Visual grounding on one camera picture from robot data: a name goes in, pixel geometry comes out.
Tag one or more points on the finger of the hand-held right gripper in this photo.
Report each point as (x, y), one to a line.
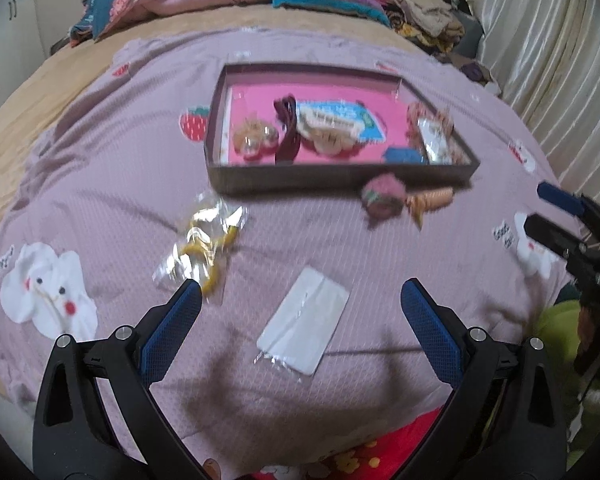
(560, 197)
(545, 230)

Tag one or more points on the cream hair claw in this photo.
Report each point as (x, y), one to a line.
(325, 125)

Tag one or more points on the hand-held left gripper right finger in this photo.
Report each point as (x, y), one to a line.
(430, 335)

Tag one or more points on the blue hair clip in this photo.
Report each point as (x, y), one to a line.
(405, 155)

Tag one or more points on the clear earring packet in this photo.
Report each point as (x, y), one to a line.
(432, 140)

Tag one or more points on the pearl hair clip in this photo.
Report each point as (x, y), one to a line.
(250, 140)

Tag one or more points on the yellow hair claw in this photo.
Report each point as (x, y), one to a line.
(200, 247)

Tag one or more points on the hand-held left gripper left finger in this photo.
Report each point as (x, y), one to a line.
(172, 330)

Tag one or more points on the red floral cloth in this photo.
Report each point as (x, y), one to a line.
(360, 460)

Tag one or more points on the pile of clothes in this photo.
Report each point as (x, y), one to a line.
(430, 10)

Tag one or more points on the shallow dark cardboard box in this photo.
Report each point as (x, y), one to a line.
(280, 180)

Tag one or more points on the orange hair claw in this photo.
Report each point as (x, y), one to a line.
(430, 200)

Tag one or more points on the maroon rectangular hair clip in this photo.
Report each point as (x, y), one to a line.
(290, 150)

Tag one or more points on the green garment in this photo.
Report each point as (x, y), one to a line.
(555, 325)

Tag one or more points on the pink book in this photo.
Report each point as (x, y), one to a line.
(260, 105)

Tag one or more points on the white earring card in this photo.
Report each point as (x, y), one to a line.
(305, 325)

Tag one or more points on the striped pillow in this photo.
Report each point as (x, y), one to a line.
(325, 0)

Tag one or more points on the white wardrobe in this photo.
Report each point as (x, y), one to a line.
(10, 35)

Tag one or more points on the cream curtain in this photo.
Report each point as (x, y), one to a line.
(555, 60)

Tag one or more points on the purple printed quilt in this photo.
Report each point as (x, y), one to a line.
(130, 160)

